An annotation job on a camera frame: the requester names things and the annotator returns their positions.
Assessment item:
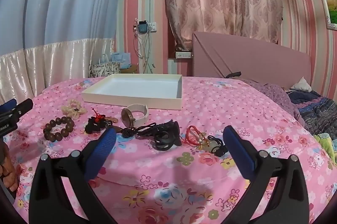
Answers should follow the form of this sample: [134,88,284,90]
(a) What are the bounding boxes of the white pillow corner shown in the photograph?
[290,77,313,92]

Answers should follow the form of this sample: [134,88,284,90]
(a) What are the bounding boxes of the brown wooden bead bracelet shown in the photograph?
[43,116,75,141]

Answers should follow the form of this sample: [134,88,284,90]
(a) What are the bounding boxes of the red knot pendant charm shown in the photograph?
[85,108,119,134]

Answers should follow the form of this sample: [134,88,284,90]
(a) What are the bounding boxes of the black white patterned gift bag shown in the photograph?
[90,61,121,79]

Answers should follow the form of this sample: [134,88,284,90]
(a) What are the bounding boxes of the hanging white charging cables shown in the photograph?
[133,28,156,73]

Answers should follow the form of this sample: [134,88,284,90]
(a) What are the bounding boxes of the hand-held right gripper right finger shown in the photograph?
[222,125,310,224]

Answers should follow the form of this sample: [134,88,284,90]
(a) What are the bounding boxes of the dark patterned blanket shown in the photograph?
[287,90,337,141]

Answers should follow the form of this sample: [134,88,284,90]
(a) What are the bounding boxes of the black strap cord bundle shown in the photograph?
[151,121,183,152]

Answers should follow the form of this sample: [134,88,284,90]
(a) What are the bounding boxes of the light blue paper bag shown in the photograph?
[111,52,131,70]

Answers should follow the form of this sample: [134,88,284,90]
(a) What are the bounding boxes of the red string bracelet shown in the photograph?
[186,126,209,149]

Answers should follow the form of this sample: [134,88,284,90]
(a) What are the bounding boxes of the shallow white tray box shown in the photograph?
[81,74,183,110]

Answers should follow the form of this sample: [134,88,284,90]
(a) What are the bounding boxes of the beige strap wristwatch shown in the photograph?
[121,104,149,128]

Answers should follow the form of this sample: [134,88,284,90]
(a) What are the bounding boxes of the person's left hand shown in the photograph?
[0,140,19,193]

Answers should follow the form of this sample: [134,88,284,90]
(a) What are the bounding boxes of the purple dotted quilt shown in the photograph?
[241,78,306,122]

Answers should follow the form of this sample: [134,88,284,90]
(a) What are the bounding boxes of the framed landscape picture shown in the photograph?
[317,0,337,30]

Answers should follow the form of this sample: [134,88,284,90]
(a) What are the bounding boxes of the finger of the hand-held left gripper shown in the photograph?
[0,99,17,113]
[11,98,34,120]

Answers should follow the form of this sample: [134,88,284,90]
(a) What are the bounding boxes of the beige fabric scrunchie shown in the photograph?
[61,99,87,118]

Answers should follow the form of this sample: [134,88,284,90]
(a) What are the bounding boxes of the jade pendant black cord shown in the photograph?
[207,135,228,157]

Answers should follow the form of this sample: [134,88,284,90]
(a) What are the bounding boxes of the pink floral bedsheet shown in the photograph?
[5,77,335,224]

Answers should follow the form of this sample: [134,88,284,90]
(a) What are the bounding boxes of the green printed cloth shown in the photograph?
[313,132,337,164]

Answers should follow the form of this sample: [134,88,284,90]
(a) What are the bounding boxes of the cream satin curtain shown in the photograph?
[0,37,117,107]

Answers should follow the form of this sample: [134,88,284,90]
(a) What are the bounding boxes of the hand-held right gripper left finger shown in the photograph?
[28,127,119,224]

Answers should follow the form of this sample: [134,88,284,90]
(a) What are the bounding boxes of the pink padded headboard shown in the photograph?
[192,31,313,89]

